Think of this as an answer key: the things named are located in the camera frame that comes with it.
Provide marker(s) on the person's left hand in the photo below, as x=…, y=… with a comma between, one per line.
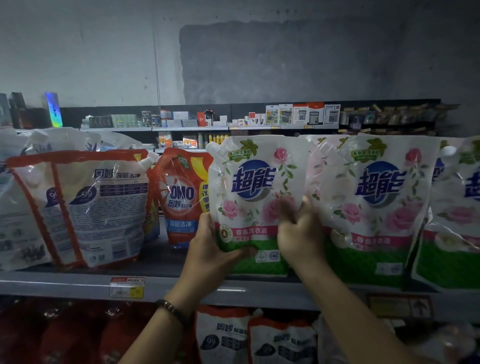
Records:
x=202, y=259

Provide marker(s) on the person's right hand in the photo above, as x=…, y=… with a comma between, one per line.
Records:
x=304, y=240

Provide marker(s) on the grey metal shelf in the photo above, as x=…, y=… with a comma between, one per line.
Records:
x=67, y=286

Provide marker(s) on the white lavender detergent pouches group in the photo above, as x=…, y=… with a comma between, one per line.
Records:
x=19, y=232

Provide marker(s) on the person's right forearm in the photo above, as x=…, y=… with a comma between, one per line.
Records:
x=360, y=322

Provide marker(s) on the row of red detergent bottles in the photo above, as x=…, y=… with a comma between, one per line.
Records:
x=67, y=330

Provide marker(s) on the dark background shelf unit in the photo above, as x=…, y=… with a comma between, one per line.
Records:
x=75, y=115

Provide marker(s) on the red-framed price tag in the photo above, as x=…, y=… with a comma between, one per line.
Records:
x=127, y=288
x=400, y=306

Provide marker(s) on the row of small toiletry boxes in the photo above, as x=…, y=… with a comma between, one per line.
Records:
x=300, y=114

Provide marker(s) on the row of small bottles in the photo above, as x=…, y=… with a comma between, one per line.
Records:
x=390, y=116

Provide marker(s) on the row of boxed goods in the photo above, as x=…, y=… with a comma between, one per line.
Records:
x=52, y=109

